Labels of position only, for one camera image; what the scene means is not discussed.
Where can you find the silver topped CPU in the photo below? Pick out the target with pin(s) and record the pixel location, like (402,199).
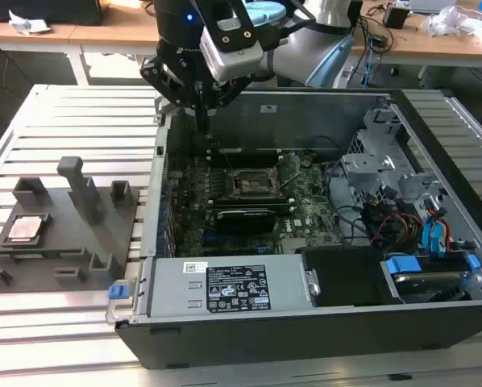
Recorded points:
(25,229)

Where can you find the blue case latch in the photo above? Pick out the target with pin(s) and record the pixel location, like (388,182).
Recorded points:
(118,292)

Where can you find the crumpled white paper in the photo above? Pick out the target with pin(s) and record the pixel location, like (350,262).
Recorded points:
(27,24)

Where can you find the small black box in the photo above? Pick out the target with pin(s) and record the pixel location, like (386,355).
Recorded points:
(396,17)

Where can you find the white cardboard box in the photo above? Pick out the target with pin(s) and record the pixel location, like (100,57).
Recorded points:
(479,32)

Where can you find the silver power supply unit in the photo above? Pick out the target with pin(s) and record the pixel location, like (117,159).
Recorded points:
(172,290)

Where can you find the large black case on desk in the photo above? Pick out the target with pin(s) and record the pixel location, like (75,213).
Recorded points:
(43,12)

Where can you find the grey chipset heatsink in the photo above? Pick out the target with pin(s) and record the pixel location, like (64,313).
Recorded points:
(292,246)

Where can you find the grey plastic parts rack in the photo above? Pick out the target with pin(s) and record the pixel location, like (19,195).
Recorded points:
(63,242)

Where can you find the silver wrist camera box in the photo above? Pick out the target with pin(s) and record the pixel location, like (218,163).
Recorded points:
(233,60)

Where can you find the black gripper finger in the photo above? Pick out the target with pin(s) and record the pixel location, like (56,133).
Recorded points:
(160,74)
(233,92)

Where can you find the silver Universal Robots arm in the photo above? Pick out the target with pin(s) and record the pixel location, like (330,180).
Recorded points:
(285,64)

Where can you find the open black PC case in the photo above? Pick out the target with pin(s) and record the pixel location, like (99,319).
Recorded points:
(305,342)

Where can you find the green motherboard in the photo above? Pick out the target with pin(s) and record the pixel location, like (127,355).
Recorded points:
(309,201)

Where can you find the wooden desk with white legs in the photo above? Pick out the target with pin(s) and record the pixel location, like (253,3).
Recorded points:
(426,46)
(104,34)

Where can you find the black graphics card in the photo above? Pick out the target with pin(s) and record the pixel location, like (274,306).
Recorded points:
(245,221)

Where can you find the silver metal drive cage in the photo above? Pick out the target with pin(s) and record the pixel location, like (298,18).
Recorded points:
(366,165)

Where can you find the round coin cell battery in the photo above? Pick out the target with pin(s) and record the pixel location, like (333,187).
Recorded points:
(305,162)

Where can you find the clear plastic bag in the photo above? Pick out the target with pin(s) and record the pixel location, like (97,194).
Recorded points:
(446,22)

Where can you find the CPU socket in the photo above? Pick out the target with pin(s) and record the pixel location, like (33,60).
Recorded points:
(249,183)

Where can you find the pale blue teach pendant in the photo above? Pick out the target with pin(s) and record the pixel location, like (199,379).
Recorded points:
(329,50)

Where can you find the hard disk in blue carrier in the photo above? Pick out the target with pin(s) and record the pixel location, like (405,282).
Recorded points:
(404,266)

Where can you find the RAM slot with white clips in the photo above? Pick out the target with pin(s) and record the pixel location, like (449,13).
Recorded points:
(253,150)
(285,209)
(285,200)

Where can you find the flat grey device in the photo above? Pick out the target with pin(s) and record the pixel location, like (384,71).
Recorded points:
(432,5)

